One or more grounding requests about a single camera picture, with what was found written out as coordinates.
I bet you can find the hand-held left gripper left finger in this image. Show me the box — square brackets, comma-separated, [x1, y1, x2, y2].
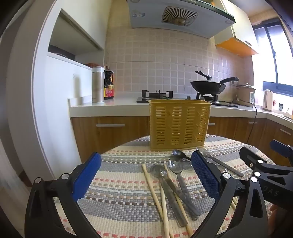
[24, 152, 102, 238]

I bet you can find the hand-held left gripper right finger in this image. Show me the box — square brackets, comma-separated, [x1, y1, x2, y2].
[191, 148, 269, 238]

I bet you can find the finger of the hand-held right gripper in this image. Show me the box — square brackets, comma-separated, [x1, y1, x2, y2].
[239, 146, 293, 183]
[270, 140, 293, 167]

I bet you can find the wooden chopstick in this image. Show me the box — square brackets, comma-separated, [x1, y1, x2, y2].
[141, 163, 171, 238]
[160, 183, 170, 238]
[163, 162, 194, 237]

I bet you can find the yellow plastic utensil basket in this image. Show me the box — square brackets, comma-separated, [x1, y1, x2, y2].
[148, 99, 211, 151]

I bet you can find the stainless steel table knife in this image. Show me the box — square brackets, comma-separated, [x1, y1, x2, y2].
[198, 148, 245, 178]

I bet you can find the small dark metal spoon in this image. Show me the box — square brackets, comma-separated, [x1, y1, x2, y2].
[172, 149, 193, 162]

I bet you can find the striped woven table mat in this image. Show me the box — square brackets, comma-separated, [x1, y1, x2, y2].
[54, 134, 277, 238]

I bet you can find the white electric kettle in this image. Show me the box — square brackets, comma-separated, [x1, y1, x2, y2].
[263, 89, 274, 112]

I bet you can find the beige rice cooker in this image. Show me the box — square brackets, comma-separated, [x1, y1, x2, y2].
[235, 83, 256, 107]

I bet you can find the white kitchen countertop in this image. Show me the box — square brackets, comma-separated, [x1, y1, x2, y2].
[67, 92, 293, 129]

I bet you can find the black wok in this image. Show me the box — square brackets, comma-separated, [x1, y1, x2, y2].
[190, 77, 240, 96]

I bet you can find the steel thermos flask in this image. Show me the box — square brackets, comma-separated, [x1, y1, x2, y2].
[92, 66, 106, 105]

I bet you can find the black gas stove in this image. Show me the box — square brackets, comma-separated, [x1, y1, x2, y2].
[137, 90, 240, 108]

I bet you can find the wok lid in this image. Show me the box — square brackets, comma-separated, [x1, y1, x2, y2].
[194, 70, 220, 83]

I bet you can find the dark framed window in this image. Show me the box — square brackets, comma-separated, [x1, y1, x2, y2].
[253, 19, 293, 92]

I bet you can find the cream upper cabinet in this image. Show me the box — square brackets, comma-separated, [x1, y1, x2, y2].
[214, 0, 259, 49]

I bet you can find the white range hood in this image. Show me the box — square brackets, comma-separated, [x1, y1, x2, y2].
[127, 0, 236, 39]

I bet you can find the black power cable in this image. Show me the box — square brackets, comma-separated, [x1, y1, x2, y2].
[231, 97, 257, 145]

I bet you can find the orange wall cabinet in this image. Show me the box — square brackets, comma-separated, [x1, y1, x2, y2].
[216, 38, 259, 57]

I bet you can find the white wall cabinet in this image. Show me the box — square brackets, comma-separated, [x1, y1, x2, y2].
[48, 8, 106, 63]

